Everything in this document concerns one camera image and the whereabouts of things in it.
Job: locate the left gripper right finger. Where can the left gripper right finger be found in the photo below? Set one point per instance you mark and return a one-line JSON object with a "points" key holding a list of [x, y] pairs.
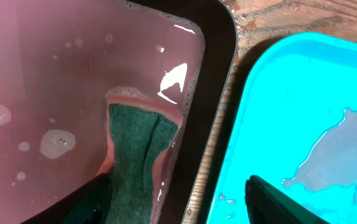
{"points": [[268, 205]]}

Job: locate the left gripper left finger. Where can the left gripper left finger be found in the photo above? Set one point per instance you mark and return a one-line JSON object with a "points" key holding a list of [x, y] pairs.
{"points": [[89, 204]]}

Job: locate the green and orange sponge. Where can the green and orange sponge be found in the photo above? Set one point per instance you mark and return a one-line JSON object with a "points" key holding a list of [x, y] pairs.
{"points": [[139, 134]]}

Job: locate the teal plastic serving tray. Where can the teal plastic serving tray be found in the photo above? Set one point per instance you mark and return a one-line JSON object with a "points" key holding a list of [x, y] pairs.
{"points": [[296, 128]]}

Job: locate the black tray with pink water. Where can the black tray with pink water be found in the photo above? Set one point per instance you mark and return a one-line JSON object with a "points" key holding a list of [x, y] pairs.
{"points": [[59, 62]]}

